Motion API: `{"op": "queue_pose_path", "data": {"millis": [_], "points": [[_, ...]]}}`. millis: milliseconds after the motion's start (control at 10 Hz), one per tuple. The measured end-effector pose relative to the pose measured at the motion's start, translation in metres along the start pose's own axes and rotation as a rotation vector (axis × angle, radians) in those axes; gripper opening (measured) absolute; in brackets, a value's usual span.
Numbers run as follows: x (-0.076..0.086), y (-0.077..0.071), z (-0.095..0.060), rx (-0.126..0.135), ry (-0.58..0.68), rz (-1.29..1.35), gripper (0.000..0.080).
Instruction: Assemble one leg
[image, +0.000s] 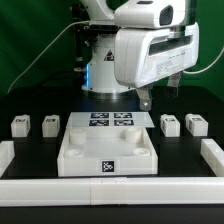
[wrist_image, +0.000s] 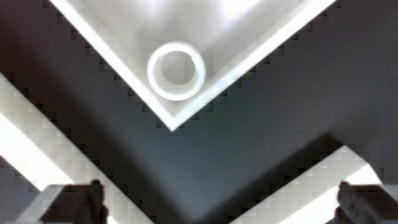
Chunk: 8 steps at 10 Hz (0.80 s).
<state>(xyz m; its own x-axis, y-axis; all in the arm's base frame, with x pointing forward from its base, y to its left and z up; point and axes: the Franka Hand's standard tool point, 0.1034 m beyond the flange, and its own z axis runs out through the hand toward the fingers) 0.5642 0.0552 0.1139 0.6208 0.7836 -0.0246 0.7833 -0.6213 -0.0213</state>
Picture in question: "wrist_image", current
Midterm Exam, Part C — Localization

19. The white square tabletop part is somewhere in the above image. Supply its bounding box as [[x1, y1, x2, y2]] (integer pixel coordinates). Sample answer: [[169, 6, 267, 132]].
[[50, 0, 336, 129]]

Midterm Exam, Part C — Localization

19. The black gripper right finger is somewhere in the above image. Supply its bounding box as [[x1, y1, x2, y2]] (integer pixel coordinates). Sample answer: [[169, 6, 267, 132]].
[[326, 181, 398, 224]]

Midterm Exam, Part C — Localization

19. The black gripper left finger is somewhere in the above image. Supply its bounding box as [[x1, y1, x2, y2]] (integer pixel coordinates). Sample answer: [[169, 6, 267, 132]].
[[16, 179, 111, 224]]

